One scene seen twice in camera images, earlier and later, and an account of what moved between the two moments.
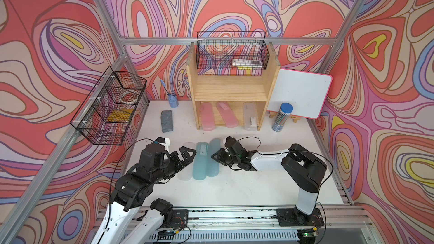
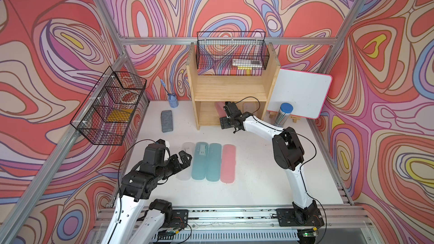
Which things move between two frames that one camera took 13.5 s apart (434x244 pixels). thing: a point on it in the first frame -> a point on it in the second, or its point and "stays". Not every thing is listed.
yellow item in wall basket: (121, 115) stays
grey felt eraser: (166, 121) stays
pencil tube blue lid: (283, 114) stays
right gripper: (219, 157) -> (224, 124)
